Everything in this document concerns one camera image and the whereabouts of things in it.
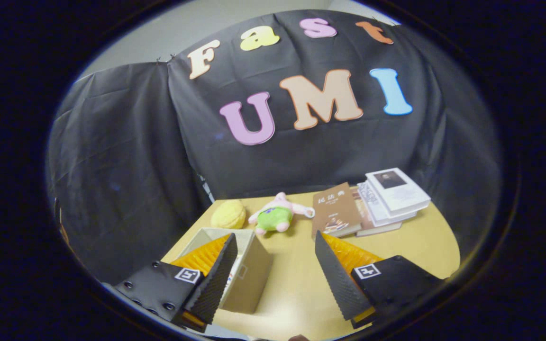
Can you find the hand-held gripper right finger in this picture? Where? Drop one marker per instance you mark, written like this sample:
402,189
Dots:
337,279

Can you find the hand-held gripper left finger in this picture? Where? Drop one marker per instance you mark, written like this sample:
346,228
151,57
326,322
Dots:
213,284

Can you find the beige storage box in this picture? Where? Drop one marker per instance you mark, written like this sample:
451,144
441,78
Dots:
254,274

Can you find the tan book with pictures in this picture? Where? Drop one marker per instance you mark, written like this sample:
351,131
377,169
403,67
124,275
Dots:
372,228

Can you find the brown cover book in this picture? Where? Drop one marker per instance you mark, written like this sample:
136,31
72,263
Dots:
334,210

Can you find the yellow round plush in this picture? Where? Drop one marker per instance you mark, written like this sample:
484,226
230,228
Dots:
228,215

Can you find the thick white book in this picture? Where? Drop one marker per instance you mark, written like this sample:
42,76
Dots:
377,208

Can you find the pink and green plush toy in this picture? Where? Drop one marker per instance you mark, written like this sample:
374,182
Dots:
273,218

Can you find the white book with portrait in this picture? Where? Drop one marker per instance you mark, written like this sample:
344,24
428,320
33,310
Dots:
398,189

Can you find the black backdrop cloth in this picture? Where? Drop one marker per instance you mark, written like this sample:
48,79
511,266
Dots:
330,151

